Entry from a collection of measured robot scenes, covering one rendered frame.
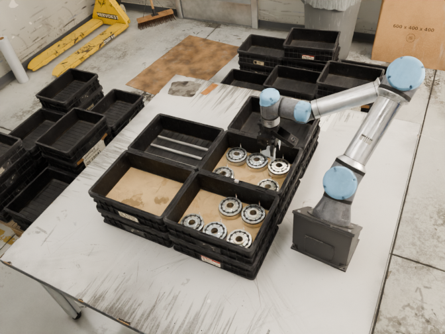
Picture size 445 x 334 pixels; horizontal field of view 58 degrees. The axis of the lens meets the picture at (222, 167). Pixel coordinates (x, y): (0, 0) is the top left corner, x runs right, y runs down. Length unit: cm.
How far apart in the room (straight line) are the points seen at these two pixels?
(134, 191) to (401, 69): 123
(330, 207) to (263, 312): 48
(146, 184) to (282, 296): 80
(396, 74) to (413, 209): 161
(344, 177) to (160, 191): 86
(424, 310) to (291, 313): 108
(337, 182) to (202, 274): 70
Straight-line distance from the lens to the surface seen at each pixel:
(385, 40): 425
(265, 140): 168
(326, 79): 309
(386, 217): 195
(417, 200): 301
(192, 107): 254
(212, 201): 180
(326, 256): 172
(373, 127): 147
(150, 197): 188
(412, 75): 147
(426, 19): 419
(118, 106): 329
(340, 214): 160
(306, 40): 355
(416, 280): 264
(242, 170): 191
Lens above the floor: 221
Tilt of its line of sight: 45 degrees down
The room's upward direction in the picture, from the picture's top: 8 degrees counter-clockwise
